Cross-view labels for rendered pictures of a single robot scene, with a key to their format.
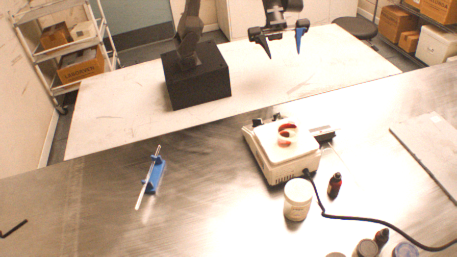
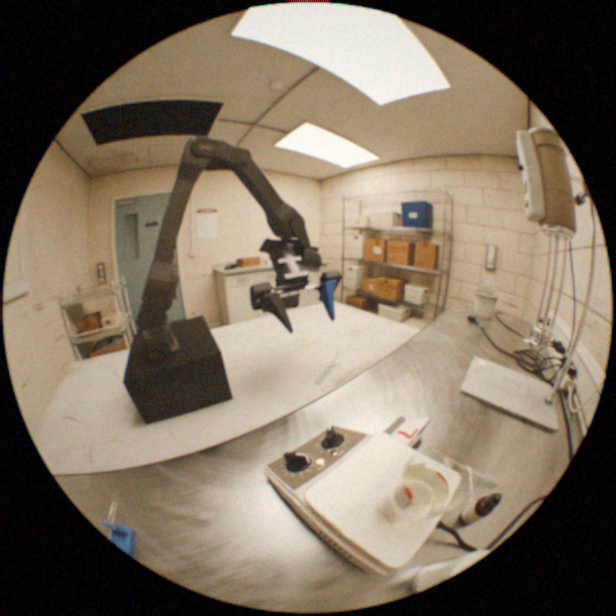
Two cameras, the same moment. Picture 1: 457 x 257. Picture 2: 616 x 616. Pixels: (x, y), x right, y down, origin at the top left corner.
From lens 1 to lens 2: 0.51 m
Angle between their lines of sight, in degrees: 33
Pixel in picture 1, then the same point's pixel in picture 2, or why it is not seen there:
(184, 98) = (157, 405)
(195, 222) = not seen: outside the picture
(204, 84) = (185, 384)
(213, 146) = (216, 506)
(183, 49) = (146, 320)
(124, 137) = (81, 461)
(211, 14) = (216, 313)
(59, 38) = (92, 324)
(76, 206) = not seen: outside the picture
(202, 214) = not seen: outside the picture
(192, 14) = (161, 258)
